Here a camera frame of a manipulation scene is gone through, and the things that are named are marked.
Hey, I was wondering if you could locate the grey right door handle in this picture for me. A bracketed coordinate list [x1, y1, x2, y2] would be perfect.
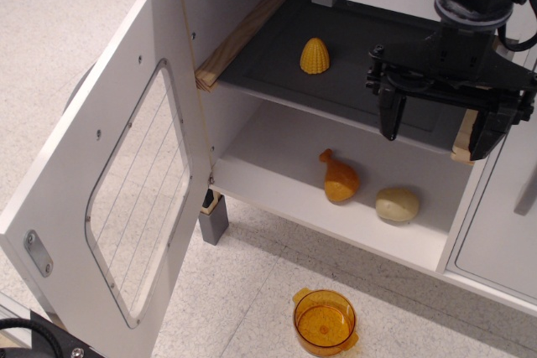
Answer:
[514, 168, 537, 215]

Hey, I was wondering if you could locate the grey cabinet leg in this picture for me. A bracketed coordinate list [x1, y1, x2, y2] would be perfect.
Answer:
[199, 196, 229, 246]

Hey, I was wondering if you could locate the beige toy potato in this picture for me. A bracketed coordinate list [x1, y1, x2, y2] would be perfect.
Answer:
[375, 188, 420, 222]

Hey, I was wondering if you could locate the white toy oven cabinet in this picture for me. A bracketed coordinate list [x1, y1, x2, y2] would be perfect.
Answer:
[181, 0, 536, 314]

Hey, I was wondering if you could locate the grey oven tray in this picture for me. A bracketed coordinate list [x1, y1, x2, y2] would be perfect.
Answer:
[216, 0, 465, 156]

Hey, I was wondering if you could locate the orange transparent toy pot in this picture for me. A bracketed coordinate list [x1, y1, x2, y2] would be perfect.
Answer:
[293, 288, 359, 357]

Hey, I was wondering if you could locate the orange toy chicken drumstick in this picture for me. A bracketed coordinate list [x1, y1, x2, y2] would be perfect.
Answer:
[319, 148, 361, 203]

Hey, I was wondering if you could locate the black robot base with cable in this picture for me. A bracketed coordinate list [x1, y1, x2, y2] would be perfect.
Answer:
[1, 309, 102, 358]

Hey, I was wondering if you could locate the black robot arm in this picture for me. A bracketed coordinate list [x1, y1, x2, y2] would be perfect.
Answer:
[366, 0, 536, 161]

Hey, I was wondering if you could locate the white oven door with window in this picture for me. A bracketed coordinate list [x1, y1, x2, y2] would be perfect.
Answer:
[1, 0, 211, 357]

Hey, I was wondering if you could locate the yellow toy corn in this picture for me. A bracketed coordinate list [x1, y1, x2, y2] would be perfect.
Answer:
[300, 38, 331, 75]

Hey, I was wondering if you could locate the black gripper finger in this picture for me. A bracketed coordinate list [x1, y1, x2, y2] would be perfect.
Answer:
[378, 87, 406, 141]
[469, 104, 518, 161]

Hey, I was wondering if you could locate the white right cabinet door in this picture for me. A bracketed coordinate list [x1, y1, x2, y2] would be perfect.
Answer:
[447, 117, 536, 306]

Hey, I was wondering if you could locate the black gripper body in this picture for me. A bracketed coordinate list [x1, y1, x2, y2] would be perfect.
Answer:
[367, 24, 536, 122]

